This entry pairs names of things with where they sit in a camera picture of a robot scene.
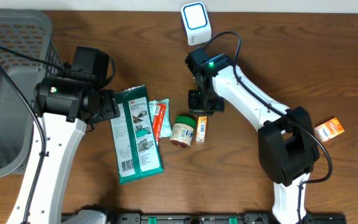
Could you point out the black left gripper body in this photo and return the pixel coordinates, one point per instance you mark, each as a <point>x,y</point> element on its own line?
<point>112,109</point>

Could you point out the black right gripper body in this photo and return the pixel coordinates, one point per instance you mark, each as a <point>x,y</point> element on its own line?
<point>204,104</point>

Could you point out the small orange box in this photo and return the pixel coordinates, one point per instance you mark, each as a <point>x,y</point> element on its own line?
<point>201,128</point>

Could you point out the green lid cream jar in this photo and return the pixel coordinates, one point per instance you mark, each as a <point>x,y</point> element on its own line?
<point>183,131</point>

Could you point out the teal and orange sachet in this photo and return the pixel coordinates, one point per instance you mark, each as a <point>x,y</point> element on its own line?
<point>160,118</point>

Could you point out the green 3M gloves package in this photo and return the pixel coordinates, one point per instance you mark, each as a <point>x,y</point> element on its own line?
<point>134,141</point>

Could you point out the grey plastic mesh basket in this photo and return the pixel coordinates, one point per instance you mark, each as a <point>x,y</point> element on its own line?
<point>27,56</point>

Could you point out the orange tissue packet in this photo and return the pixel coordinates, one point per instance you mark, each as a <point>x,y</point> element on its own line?
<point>329,129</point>

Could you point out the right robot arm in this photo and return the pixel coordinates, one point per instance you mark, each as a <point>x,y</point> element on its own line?
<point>287,146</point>

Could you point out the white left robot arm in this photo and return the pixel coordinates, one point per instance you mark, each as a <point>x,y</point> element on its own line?
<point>64,107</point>

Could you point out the white barcode scanner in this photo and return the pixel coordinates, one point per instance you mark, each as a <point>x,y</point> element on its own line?
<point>196,23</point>

